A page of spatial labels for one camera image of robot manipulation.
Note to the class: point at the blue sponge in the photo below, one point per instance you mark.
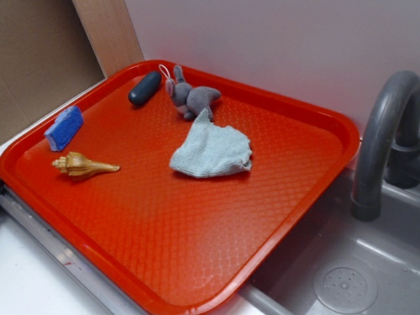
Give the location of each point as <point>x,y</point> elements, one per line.
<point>64,128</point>

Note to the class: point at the light blue cloth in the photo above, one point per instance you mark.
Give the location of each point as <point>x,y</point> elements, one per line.
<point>212,151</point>

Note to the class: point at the red plastic tray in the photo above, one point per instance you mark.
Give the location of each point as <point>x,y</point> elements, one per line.
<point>173,243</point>

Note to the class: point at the grey plush bunny toy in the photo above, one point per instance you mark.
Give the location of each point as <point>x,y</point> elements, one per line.
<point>189,101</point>

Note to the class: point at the dark grey oblong capsule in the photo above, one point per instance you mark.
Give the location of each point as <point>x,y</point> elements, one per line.
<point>145,88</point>

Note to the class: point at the tan spiral seashell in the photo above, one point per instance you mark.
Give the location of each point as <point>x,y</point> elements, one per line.
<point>79,167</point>

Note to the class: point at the grey plastic sink basin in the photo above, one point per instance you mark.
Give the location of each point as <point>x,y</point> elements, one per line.
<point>332,263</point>

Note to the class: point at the wooden board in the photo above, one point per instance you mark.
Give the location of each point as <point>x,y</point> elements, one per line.
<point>111,34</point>

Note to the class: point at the grey plastic faucet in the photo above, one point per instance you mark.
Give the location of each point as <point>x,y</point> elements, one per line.
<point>389,150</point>

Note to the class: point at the brown cardboard panel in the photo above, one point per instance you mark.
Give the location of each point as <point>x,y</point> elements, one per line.
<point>46,59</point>

